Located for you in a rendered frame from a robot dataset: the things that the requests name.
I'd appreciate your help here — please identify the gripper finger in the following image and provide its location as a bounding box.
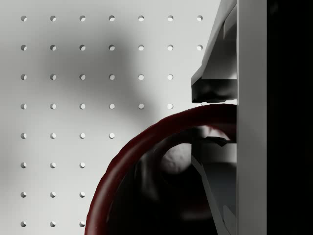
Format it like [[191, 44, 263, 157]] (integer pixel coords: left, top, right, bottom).
[[191, 136, 238, 235], [190, 0, 238, 104]]

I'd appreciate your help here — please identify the red mug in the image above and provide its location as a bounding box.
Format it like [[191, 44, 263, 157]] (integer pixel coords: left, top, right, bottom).
[[84, 103, 238, 235]]

